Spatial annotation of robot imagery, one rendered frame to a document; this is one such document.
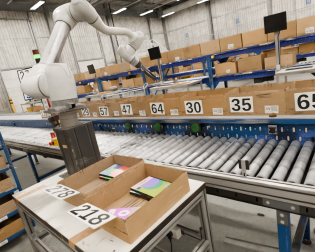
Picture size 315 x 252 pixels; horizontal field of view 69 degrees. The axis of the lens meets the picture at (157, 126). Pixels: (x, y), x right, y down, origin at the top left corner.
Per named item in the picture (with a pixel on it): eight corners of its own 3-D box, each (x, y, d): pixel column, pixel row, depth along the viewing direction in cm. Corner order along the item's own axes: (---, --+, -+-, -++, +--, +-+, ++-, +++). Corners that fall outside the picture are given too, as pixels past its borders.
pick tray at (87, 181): (61, 199, 122) (55, 182, 120) (116, 168, 150) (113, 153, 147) (91, 214, 104) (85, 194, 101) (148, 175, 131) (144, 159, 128)
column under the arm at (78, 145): (78, 184, 136) (62, 131, 128) (59, 176, 154) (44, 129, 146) (113, 166, 154) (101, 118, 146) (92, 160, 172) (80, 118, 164)
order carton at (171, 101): (148, 117, 220) (144, 100, 216) (166, 109, 241) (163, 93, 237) (182, 117, 194) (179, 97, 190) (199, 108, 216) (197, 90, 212)
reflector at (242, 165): (239, 180, 112) (237, 159, 109) (240, 179, 113) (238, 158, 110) (250, 182, 109) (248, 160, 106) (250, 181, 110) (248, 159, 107)
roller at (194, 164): (185, 173, 135) (183, 165, 134) (222, 141, 172) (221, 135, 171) (192, 175, 132) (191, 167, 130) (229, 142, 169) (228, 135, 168)
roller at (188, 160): (176, 172, 139) (174, 164, 138) (214, 141, 176) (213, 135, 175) (183, 173, 136) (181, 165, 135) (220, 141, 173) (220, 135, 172)
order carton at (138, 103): (121, 117, 246) (117, 102, 241) (140, 110, 267) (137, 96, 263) (148, 117, 220) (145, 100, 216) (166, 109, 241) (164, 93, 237)
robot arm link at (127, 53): (129, 63, 209) (138, 51, 209) (115, 51, 203) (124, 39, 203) (127, 63, 219) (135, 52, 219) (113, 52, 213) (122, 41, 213)
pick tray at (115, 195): (87, 220, 99) (81, 200, 97) (147, 179, 126) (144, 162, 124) (130, 245, 80) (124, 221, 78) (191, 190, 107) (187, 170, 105)
